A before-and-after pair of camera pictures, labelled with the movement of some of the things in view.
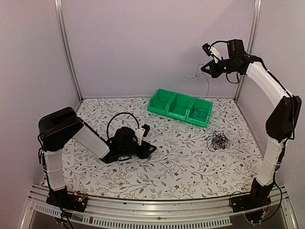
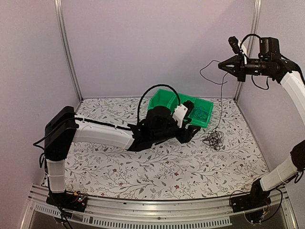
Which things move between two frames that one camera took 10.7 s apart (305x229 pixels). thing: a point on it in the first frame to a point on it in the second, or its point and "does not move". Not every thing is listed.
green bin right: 199,112 does not move
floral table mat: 189,159 does not move
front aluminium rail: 212,212 does not move
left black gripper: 145,153 to 187,134
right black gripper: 214,71 to 238,69
